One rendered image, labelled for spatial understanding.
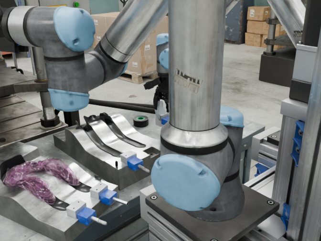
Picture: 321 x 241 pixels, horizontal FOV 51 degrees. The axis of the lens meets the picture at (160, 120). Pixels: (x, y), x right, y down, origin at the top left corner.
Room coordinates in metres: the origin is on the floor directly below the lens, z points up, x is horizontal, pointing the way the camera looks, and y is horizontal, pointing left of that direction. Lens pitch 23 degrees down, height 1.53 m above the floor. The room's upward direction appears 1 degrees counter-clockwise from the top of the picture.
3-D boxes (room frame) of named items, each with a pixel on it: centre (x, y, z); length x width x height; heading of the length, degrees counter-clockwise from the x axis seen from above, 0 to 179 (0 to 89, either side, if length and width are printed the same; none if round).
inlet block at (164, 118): (1.36, -0.04, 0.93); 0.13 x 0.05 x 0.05; 43
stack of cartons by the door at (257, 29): (7.62, -2.35, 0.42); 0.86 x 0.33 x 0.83; 43
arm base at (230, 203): (0.65, -0.12, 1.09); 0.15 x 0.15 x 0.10
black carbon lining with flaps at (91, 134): (1.29, 0.23, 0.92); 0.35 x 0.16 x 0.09; 43
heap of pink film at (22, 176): (1.01, 0.43, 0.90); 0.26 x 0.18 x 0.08; 60
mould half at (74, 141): (1.31, 0.23, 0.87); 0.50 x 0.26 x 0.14; 43
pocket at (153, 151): (1.18, 0.04, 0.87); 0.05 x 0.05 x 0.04; 43
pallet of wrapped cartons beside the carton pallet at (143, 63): (5.62, 0.48, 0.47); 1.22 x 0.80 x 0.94; 47
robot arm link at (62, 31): (0.64, 0.18, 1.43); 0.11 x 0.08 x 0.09; 65
